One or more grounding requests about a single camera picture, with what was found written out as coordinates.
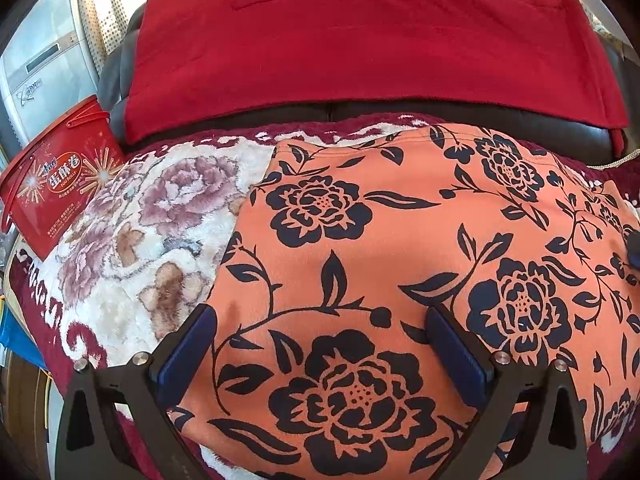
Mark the dark leather sofa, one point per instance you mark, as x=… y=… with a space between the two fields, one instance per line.
x=115 y=85

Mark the white standing air conditioner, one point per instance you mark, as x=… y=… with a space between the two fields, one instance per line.
x=45 y=60

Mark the orange floral shirt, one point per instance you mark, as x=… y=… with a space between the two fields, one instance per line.
x=400 y=240

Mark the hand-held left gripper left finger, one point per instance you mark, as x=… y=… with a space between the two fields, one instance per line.
x=187 y=355

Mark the floral plush blanket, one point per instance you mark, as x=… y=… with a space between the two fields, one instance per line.
x=150 y=240

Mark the red blanket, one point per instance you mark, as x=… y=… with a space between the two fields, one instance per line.
x=350 y=35

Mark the red plastic bucket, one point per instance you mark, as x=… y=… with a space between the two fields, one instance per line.
x=55 y=195

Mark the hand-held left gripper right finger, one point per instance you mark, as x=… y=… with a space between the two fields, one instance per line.
x=457 y=360

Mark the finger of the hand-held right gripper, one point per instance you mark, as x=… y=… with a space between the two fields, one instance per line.
x=634 y=250

